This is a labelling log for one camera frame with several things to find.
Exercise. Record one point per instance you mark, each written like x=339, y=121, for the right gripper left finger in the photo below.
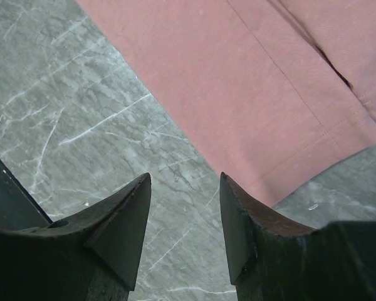
x=91, y=255

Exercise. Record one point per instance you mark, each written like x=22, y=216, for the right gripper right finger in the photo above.
x=272, y=257

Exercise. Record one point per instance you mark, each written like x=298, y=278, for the black base beam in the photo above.
x=18, y=210

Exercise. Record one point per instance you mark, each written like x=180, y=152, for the pink printed t shirt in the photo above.
x=270, y=92

